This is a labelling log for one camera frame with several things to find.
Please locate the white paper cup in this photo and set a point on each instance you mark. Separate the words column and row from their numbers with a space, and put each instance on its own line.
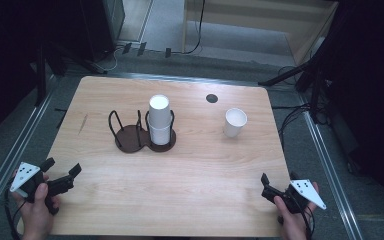
column 160, row 136
column 159, row 111
column 235, row 121

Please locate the black tripod leg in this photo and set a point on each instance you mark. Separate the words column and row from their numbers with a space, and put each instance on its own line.
column 80, row 60

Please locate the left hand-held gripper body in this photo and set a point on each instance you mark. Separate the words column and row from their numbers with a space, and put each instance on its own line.
column 30, row 181

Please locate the person's right hand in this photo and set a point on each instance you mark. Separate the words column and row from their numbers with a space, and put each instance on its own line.
column 293, row 223

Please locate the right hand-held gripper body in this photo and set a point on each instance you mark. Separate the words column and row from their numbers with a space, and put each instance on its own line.
column 296, row 198

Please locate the black stand leg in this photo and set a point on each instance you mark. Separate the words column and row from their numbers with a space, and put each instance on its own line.
column 290, row 74

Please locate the black floor bracket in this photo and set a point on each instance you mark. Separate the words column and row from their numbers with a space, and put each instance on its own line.
column 141, row 49
column 168, row 52
column 127, row 48

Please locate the light wooden shelf unit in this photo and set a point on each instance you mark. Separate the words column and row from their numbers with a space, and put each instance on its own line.
column 246, row 20

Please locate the person's left hand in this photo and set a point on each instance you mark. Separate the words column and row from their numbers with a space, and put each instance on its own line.
column 36, row 216

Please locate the metal floor rail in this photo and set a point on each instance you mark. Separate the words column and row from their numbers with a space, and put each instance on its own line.
column 330, row 173
column 10, row 160
column 186, row 78

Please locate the dark cabinet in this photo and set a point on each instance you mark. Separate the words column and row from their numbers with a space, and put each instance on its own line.
column 103, row 26

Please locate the black round table grommet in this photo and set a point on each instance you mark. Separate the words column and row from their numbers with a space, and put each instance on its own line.
column 211, row 98

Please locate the black upright stand post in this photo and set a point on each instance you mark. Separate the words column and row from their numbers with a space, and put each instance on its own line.
column 316, row 96

